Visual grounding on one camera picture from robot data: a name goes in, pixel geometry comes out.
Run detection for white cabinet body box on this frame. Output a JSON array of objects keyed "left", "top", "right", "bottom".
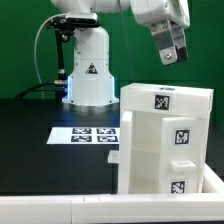
[{"left": 118, "top": 111, "right": 209, "bottom": 194}]

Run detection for grey camera cable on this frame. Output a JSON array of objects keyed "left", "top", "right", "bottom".
[{"left": 33, "top": 13, "right": 63, "bottom": 100}]

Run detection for white L-shaped obstacle frame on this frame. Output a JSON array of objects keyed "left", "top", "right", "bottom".
[{"left": 0, "top": 167, "right": 224, "bottom": 224}]

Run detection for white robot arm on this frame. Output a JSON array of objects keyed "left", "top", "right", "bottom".
[{"left": 50, "top": 0, "right": 190, "bottom": 107}]

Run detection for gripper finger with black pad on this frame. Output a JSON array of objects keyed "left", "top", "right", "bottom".
[
  {"left": 171, "top": 22, "right": 188, "bottom": 63},
  {"left": 150, "top": 20, "right": 178, "bottom": 65}
]

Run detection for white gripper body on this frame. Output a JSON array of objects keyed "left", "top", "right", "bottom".
[{"left": 130, "top": 0, "right": 190, "bottom": 28}]

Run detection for black camera on stand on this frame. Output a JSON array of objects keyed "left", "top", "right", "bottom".
[{"left": 46, "top": 13, "right": 100, "bottom": 101}]

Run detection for white cabinet drawer box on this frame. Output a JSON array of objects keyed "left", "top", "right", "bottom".
[{"left": 120, "top": 83, "right": 213, "bottom": 118}]

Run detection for white front panel with peg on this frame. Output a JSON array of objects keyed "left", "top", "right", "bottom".
[{"left": 159, "top": 117, "right": 203, "bottom": 194}]

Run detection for black base cables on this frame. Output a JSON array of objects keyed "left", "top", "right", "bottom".
[{"left": 13, "top": 79, "right": 69, "bottom": 100}]

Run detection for white door panel with peg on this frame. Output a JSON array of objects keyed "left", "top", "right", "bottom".
[{"left": 108, "top": 110, "right": 134, "bottom": 194}]

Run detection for flat white panel four tags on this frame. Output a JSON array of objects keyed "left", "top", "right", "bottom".
[{"left": 47, "top": 127, "right": 120, "bottom": 145}]

